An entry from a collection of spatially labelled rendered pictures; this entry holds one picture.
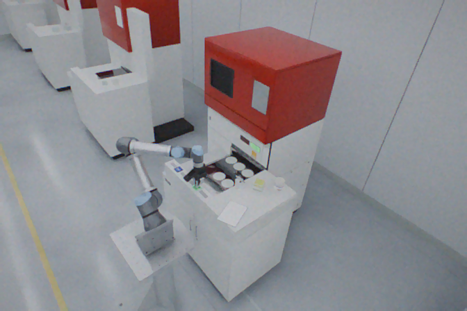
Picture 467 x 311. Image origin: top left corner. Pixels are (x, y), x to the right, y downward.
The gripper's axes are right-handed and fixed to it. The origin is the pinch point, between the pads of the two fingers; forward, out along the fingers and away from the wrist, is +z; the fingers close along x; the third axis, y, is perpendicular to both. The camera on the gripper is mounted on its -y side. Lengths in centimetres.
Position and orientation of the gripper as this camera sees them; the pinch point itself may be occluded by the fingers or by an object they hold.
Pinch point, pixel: (196, 187)
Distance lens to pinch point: 232.8
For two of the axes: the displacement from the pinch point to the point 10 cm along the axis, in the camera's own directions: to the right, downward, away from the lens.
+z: -0.6, 8.0, 6.0
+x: -6.4, -4.9, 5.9
